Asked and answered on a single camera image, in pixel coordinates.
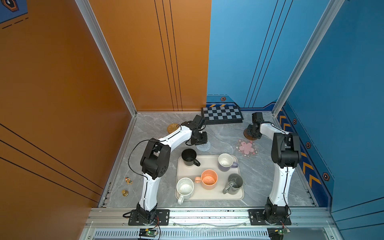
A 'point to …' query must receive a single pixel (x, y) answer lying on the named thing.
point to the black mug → (188, 156)
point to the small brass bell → (125, 193)
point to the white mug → (185, 187)
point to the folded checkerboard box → (222, 115)
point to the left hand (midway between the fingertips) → (206, 140)
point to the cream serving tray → (208, 162)
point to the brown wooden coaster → (249, 136)
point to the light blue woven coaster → (204, 147)
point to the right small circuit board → (277, 233)
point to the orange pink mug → (208, 179)
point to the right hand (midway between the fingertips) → (250, 132)
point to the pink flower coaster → (247, 148)
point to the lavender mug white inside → (225, 162)
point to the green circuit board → (148, 232)
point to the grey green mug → (235, 183)
